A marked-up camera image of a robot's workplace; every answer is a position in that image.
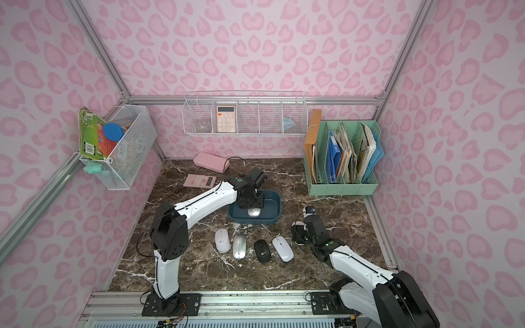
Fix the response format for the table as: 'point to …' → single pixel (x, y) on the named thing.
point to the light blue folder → (378, 154)
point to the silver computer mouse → (239, 246)
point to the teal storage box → (271, 214)
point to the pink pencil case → (210, 162)
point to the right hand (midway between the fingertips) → (298, 227)
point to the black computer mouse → (262, 251)
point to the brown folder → (312, 132)
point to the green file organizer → (348, 158)
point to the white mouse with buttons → (222, 240)
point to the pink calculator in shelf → (225, 119)
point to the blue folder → (333, 158)
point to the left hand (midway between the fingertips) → (258, 199)
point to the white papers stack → (368, 147)
